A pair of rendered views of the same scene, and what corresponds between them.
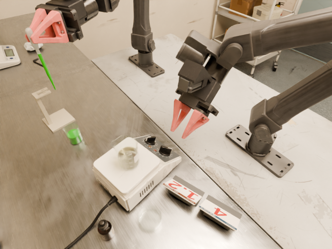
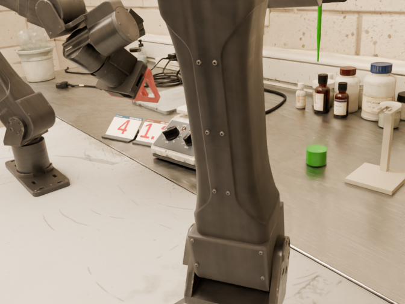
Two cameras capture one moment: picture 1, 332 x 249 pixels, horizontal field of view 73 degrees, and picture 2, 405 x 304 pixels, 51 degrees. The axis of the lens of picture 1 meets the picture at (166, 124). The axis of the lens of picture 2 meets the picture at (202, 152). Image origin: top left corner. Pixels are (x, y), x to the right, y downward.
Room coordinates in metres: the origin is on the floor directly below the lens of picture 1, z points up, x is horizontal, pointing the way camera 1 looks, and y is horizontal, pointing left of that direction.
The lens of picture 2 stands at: (1.19, 0.07, 1.24)
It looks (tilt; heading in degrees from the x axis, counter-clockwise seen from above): 22 degrees down; 181
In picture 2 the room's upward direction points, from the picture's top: 4 degrees counter-clockwise
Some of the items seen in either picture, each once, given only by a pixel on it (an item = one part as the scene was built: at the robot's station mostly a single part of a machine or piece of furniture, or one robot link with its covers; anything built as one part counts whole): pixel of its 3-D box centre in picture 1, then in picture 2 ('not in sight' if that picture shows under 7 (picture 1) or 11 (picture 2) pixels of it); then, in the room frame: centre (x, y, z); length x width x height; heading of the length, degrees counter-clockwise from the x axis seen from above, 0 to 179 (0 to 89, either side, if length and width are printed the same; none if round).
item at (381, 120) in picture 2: not in sight; (389, 114); (0.28, 0.49, 0.93); 0.05 x 0.05 x 0.05
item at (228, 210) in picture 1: (221, 211); (122, 128); (0.22, -0.13, 0.92); 0.09 x 0.06 x 0.04; 55
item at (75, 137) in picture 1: (73, 133); (316, 148); (0.45, 0.28, 0.93); 0.04 x 0.04 x 0.06
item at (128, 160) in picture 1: (126, 152); not in sight; (0.31, 0.09, 1.02); 0.06 x 0.05 x 0.08; 90
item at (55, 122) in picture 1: (52, 106); (380, 145); (0.54, 0.36, 0.96); 0.08 x 0.08 x 0.13; 46
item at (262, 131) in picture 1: (264, 125); (29, 125); (0.41, -0.26, 1.00); 0.09 x 0.06 x 0.06; 161
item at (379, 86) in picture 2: not in sight; (379, 90); (0.22, 0.49, 0.96); 0.07 x 0.07 x 0.13
